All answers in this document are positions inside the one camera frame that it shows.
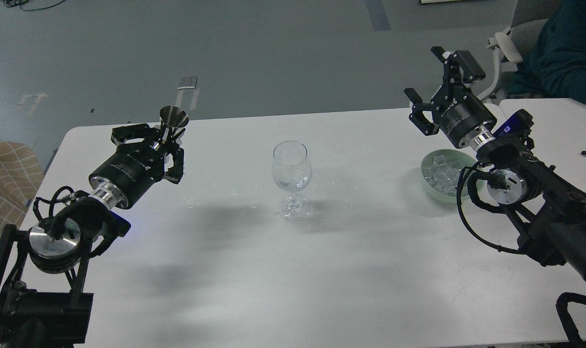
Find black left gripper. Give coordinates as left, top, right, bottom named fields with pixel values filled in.
left=89, top=123, right=185, bottom=209

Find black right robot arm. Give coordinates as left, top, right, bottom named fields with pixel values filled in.
left=404, top=46, right=586, bottom=348

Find steel cocktail jigger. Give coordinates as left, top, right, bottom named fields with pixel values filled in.
left=158, top=105, right=189, bottom=145

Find clear ice cubes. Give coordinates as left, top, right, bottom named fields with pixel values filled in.
left=422, top=154, right=468, bottom=196

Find clear wine glass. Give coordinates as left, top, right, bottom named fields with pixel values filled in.
left=271, top=140, right=312, bottom=222

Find grey tape on floor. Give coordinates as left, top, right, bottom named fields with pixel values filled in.
left=175, top=76, right=200, bottom=112

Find green bowl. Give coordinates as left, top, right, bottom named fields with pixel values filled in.
left=420, top=148, right=485, bottom=203

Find tan checkered cushion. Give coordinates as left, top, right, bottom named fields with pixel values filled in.
left=0, top=140, right=43, bottom=236

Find person in teal shirt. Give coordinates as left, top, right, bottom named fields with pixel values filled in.
left=507, top=0, right=586, bottom=105

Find white office chair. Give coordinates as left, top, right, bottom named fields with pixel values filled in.
left=478, top=0, right=562, bottom=103

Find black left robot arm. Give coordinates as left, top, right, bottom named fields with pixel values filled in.
left=0, top=121, right=186, bottom=348

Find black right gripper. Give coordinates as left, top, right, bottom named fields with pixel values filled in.
left=403, top=46, right=497, bottom=148

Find black cables on floor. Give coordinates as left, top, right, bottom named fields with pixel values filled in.
left=0, top=0, right=67, bottom=20

